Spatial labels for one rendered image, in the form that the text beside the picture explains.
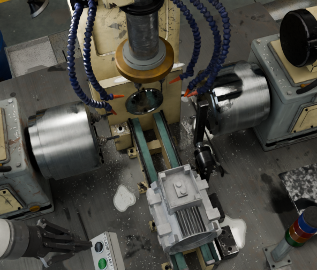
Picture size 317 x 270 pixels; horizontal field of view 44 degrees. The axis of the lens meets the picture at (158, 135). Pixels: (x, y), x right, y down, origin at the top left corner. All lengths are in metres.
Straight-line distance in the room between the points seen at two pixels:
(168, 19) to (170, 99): 0.32
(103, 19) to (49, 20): 2.09
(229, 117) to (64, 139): 0.56
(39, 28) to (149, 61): 2.27
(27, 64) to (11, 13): 1.04
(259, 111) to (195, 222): 0.47
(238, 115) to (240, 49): 0.66
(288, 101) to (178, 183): 0.48
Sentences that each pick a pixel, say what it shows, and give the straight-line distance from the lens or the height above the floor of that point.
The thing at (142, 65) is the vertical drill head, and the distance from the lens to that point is 1.16.
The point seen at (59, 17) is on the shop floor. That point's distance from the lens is 3.41.
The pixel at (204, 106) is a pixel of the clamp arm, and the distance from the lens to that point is 1.20.
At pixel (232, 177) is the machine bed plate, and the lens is 1.59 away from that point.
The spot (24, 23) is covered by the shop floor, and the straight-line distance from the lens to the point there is 3.45.
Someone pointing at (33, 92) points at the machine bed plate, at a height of 0.80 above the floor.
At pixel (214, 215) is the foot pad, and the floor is 1.08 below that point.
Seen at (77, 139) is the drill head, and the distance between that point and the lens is 1.29.
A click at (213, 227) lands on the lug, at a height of 1.09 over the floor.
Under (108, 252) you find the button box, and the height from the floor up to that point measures 1.08.
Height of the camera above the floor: 2.23
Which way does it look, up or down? 59 degrees down
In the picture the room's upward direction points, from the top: 2 degrees counter-clockwise
